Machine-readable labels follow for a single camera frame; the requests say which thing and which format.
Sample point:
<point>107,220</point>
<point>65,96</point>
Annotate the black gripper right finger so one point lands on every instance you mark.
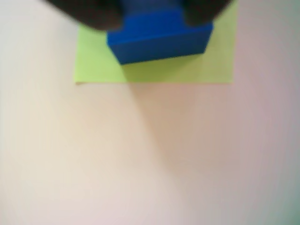
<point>204,11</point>

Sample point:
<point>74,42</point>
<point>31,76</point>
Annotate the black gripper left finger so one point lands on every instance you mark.
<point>93,14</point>

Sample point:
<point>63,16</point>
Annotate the green paper square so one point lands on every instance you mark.
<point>93,65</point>

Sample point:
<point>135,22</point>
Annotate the extra large blue cube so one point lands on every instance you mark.
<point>159,47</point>

